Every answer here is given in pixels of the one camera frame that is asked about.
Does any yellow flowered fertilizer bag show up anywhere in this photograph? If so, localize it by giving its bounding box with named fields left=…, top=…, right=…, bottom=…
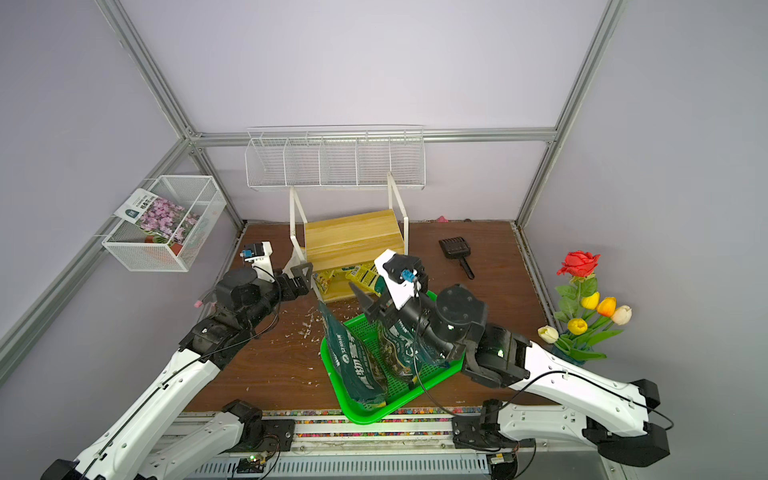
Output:
left=313, top=269, right=342, bottom=295

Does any artificial flower bouquet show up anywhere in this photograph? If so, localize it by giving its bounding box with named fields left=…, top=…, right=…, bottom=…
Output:
left=538, top=250, right=633, bottom=365

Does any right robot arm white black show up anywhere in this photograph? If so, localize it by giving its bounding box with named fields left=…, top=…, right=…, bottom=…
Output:
left=351, top=271, right=670, bottom=467

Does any black slotted plastic scoop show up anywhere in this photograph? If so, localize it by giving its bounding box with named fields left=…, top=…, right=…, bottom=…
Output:
left=438, top=236, right=475, bottom=280

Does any pink flower seed packet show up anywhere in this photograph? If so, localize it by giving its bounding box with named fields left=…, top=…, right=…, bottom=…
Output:
left=115, top=188, right=199, bottom=250

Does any dark green soil bag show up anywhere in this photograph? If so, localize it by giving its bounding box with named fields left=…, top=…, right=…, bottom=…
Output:
left=377, top=321, right=450, bottom=384
left=318, top=302, right=388, bottom=410

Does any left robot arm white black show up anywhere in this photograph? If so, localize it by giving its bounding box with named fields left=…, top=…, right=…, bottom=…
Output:
left=42, top=263, right=313, bottom=479

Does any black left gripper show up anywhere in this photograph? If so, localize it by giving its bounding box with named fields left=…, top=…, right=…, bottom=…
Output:
left=242, top=262, right=312, bottom=331

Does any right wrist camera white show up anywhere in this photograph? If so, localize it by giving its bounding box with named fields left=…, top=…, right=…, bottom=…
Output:
left=374, top=249, right=426, bottom=310

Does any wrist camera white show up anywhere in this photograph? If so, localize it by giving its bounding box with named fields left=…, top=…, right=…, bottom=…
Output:
left=240, top=241, right=274, bottom=281
left=374, top=249, right=426, bottom=310

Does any metal base rail frame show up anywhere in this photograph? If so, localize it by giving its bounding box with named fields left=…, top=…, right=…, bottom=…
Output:
left=136, top=406, right=635, bottom=479

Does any white wire wall basket long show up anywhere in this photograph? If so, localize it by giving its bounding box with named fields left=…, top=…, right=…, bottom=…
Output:
left=244, top=124, right=427, bottom=190

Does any green plastic mesh tray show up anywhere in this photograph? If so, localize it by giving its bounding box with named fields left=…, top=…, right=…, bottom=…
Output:
left=318, top=301, right=463, bottom=425

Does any white frame wooden shelf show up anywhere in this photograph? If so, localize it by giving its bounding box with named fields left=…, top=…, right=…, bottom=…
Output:
left=289, top=173, right=409, bottom=303

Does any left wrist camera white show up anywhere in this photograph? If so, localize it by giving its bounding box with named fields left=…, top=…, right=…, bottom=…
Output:
left=240, top=241, right=274, bottom=281

